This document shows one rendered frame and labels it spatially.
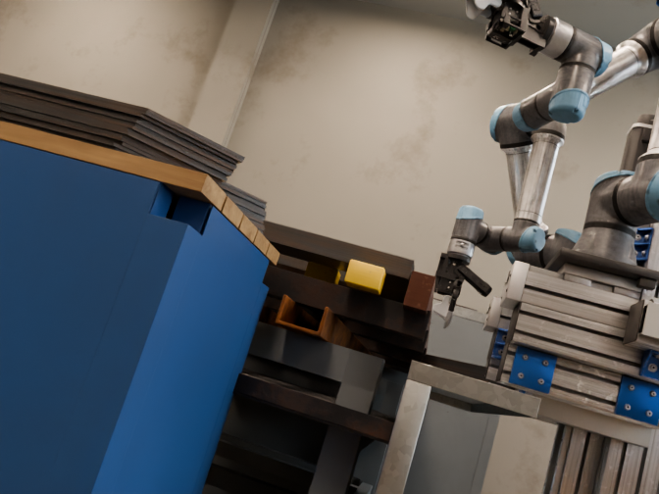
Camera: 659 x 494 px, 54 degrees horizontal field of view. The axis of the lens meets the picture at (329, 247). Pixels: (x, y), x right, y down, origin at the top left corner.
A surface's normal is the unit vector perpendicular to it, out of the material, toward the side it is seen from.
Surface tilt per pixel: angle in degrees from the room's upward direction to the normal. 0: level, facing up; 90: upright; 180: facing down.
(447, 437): 90
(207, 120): 90
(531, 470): 90
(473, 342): 90
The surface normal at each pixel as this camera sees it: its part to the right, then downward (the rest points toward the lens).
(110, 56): -0.14, -0.24
